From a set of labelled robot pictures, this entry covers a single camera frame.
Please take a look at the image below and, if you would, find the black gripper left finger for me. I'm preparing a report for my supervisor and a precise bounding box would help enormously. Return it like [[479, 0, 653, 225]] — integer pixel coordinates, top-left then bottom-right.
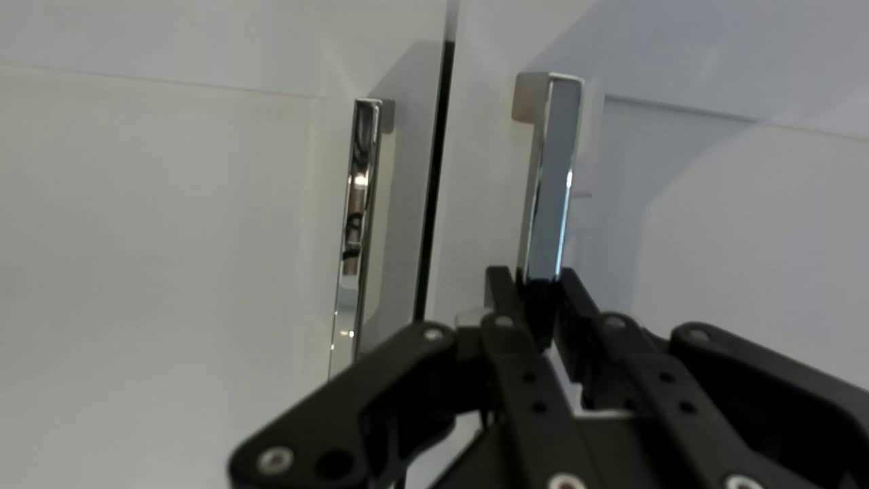
[[227, 268, 580, 489]]

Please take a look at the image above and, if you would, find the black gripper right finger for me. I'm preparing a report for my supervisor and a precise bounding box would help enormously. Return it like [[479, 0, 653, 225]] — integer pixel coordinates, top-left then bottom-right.
[[555, 270, 869, 489]]

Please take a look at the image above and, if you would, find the white cabinet door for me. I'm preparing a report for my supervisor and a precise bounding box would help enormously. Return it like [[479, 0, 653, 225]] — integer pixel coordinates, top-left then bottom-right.
[[429, 0, 869, 383], [0, 0, 455, 489]]

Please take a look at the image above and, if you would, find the chrome door handle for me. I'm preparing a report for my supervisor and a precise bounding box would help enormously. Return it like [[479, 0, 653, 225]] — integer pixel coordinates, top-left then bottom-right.
[[509, 71, 583, 281], [329, 98, 394, 376]]

